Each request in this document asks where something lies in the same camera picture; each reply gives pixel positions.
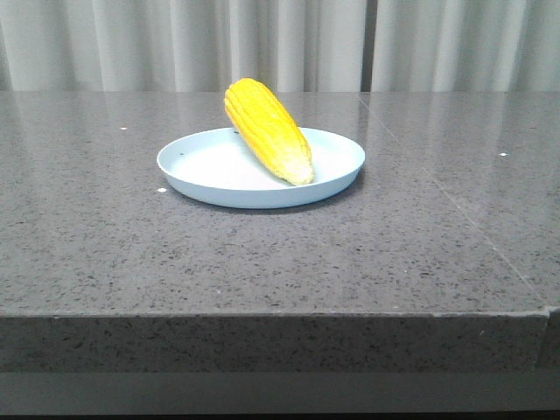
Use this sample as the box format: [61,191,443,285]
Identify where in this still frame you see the light blue round plate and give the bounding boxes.
[157,128,366,209]

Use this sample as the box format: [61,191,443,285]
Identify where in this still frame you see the yellow corn cob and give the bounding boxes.
[224,78,314,186]

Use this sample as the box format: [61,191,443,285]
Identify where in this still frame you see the grey pleated curtain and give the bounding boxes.
[1,1,559,92]

